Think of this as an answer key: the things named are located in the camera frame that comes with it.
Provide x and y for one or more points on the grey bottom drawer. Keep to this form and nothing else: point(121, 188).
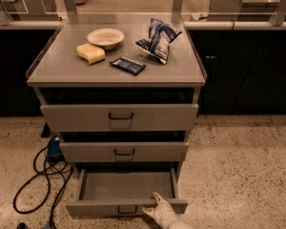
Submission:
point(123, 194)

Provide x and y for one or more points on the white bowl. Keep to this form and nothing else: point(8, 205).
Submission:
point(107, 39)

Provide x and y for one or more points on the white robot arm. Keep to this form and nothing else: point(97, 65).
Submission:
point(180, 223)

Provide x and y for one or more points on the small dark blue packet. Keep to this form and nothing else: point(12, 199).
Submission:
point(128, 65)

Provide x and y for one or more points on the yellow sponge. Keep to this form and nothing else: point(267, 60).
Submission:
point(91, 53)

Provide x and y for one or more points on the background steel counter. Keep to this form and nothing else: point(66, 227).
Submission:
point(242, 10)

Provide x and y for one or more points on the grey drawer cabinet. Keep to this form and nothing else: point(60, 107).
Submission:
point(63, 78)

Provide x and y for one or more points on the blue power box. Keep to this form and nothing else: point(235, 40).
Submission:
point(53, 150)

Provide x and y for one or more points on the grey rail ledge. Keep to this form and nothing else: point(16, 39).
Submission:
point(188, 25)

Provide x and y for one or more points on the blue white chip bag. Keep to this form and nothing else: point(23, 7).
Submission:
point(161, 35)

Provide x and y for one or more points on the grey middle drawer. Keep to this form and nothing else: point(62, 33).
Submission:
point(124, 151)

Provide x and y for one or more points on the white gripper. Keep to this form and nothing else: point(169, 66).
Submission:
point(163, 210)

